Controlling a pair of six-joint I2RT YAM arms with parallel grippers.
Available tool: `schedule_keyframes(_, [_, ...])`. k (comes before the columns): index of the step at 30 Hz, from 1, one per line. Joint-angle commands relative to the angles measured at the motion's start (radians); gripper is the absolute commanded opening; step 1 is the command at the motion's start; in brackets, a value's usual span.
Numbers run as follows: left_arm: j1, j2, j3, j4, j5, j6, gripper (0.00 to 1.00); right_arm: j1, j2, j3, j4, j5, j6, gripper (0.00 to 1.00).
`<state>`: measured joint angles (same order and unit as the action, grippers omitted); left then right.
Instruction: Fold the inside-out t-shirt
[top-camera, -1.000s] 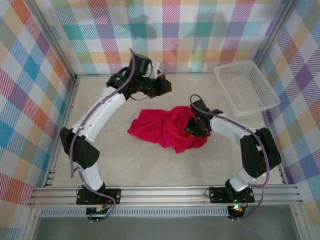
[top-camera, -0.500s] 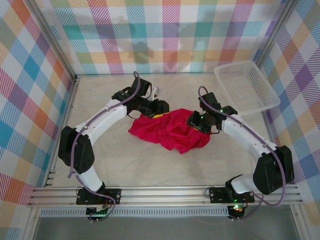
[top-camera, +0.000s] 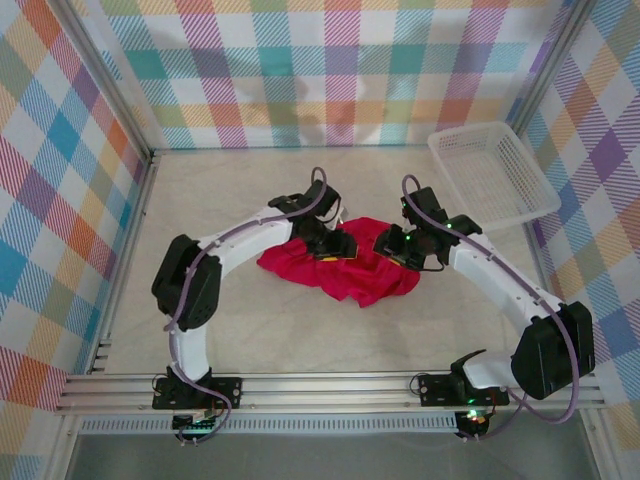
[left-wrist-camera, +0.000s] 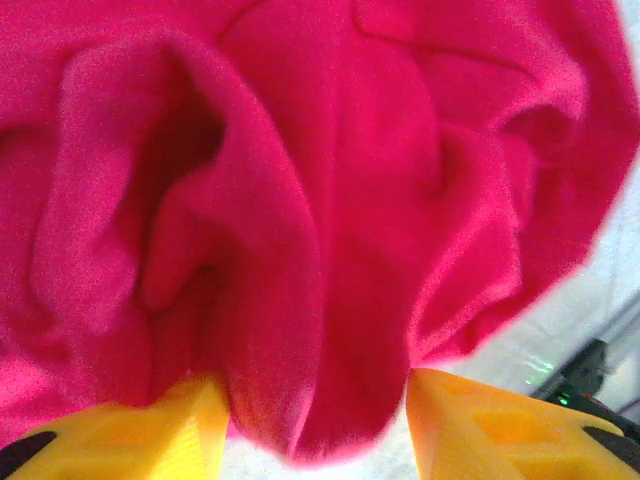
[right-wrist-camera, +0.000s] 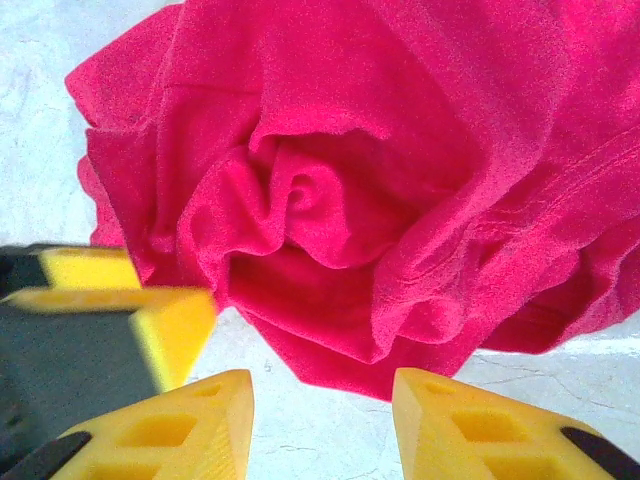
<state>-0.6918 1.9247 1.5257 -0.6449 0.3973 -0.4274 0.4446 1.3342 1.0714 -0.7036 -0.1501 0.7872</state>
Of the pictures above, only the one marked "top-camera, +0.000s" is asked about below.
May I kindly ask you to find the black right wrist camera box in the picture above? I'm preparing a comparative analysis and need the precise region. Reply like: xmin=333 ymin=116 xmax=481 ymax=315
xmin=373 ymin=224 xmax=416 ymax=266

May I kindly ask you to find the white perforated plastic basket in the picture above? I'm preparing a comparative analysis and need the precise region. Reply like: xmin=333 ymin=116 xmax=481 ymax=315
xmin=427 ymin=120 xmax=562 ymax=235

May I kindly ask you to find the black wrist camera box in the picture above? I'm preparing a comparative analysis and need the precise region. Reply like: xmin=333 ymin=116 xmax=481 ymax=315
xmin=373 ymin=224 xmax=416 ymax=266
xmin=319 ymin=229 xmax=359 ymax=261

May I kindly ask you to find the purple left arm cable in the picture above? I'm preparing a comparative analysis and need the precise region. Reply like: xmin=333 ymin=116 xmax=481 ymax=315
xmin=163 ymin=166 xmax=332 ymax=444

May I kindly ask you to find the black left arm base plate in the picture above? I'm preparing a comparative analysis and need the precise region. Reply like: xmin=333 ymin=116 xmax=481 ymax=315
xmin=152 ymin=377 xmax=244 ymax=412

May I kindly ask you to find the grey slotted cable duct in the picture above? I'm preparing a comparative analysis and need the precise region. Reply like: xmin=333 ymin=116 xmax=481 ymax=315
xmin=79 ymin=413 xmax=459 ymax=435

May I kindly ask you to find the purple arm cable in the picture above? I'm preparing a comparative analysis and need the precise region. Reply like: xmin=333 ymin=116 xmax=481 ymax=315
xmin=401 ymin=173 xmax=587 ymax=444
xmin=163 ymin=166 xmax=332 ymax=444

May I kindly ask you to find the thin black cable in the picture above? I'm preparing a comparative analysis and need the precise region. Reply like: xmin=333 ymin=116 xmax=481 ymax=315
xmin=412 ymin=248 xmax=447 ymax=274
xmin=327 ymin=192 xmax=351 ymax=229

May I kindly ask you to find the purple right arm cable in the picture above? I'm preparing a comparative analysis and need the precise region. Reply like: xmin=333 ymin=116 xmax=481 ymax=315
xmin=401 ymin=173 xmax=587 ymax=444

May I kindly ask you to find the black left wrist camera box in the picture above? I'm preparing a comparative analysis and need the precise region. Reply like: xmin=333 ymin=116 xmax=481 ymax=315
xmin=319 ymin=229 xmax=359 ymax=261

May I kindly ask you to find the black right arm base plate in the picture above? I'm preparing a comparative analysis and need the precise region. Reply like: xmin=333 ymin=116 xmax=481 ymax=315
xmin=417 ymin=372 xmax=510 ymax=408

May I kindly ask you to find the controller board with green light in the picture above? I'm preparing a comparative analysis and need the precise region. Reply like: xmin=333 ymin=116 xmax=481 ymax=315
xmin=172 ymin=409 xmax=222 ymax=444
xmin=455 ymin=407 xmax=495 ymax=442

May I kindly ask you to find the aluminium frame post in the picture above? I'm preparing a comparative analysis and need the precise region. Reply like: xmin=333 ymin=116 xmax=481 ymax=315
xmin=504 ymin=0 xmax=601 ymax=139
xmin=52 ymin=0 xmax=157 ymax=164

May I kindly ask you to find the aluminium mounting rail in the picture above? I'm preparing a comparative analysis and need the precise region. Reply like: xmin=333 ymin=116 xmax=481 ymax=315
xmin=54 ymin=369 xmax=609 ymax=417

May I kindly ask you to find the red t-shirt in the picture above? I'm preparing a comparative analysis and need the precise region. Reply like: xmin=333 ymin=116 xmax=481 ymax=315
xmin=256 ymin=215 xmax=422 ymax=310

